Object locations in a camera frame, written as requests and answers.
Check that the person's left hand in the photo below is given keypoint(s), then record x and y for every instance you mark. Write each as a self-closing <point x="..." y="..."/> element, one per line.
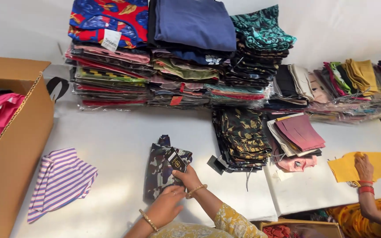
<point x="164" y="206"/>

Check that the person's right hand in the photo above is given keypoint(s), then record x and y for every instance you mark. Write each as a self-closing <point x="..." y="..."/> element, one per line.
<point x="189" y="180"/>

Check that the black garment tag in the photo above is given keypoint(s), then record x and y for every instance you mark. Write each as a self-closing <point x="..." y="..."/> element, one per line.
<point x="174" y="160"/>

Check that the camouflage garment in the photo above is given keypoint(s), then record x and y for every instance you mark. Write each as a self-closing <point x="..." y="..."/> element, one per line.
<point x="157" y="175"/>

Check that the gold bangle on right wrist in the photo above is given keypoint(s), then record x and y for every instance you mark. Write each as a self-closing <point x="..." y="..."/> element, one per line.
<point x="195" y="190"/>

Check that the gold bangle on wrist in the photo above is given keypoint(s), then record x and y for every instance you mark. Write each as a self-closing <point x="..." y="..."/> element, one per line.
<point x="195" y="190"/>
<point x="148" y="220"/>

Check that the gold bangle on left wrist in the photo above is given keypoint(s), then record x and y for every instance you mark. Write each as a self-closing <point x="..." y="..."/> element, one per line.
<point x="148" y="220"/>

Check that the loose black card tag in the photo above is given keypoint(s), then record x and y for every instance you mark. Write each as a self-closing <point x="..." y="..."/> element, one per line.
<point x="215" y="164"/>

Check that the person's yellow floral sleeve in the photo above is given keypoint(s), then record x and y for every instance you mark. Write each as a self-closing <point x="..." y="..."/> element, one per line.
<point x="233" y="223"/>

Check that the stack of camouflage trousers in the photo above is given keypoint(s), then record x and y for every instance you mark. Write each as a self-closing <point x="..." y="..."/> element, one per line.
<point x="240" y="138"/>

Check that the white paper tag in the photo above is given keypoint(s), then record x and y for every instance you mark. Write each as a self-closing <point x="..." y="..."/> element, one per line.
<point x="283" y="175"/>

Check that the red patterned garment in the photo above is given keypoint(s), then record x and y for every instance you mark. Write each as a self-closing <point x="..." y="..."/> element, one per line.
<point x="276" y="231"/>

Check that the purple white striped garment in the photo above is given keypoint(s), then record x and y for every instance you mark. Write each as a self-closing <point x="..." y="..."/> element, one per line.
<point x="60" y="181"/>

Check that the pink folded garment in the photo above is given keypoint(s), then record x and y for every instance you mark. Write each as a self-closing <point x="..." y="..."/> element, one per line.
<point x="301" y="162"/>

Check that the stack of maroon beige garments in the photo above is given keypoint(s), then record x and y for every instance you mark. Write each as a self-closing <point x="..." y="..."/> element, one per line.
<point x="298" y="132"/>

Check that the small brown cardboard box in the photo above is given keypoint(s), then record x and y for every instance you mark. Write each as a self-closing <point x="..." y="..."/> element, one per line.
<point x="309" y="228"/>

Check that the garment stack with red floral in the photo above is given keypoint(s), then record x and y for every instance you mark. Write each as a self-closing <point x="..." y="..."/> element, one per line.
<point x="107" y="76"/>

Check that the stack of black beige packets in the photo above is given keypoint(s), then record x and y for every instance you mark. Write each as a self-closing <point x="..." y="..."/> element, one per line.
<point x="289" y="82"/>

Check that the garment stack with navy cloth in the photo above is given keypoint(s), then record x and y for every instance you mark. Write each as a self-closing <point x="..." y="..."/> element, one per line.
<point x="190" y="29"/>

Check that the yellow cloth garment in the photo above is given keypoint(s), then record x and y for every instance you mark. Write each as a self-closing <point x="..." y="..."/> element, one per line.
<point x="342" y="168"/>

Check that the large brown cardboard box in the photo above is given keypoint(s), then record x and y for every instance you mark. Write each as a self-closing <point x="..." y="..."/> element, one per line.
<point x="15" y="165"/>

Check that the white cloth label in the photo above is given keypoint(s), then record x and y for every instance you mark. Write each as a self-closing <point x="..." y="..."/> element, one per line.
<point x="111" y="40"/>

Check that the garment stack with teal print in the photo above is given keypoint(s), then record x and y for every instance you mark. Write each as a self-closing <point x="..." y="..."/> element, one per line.
<point x="260" y="33"/>

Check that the heap of mixed colour packets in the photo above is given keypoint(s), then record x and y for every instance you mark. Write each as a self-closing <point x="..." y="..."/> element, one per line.
<point x="356" y="82"/>

